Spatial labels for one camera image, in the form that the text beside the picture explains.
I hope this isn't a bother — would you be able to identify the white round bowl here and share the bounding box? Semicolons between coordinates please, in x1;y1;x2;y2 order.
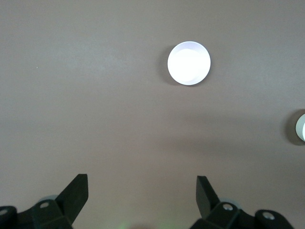
167;41;212;86

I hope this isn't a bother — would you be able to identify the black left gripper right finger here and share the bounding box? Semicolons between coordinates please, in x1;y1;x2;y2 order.
190;176;295;229

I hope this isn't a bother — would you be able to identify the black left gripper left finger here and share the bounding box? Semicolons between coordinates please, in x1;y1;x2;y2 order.
0;174;89;229

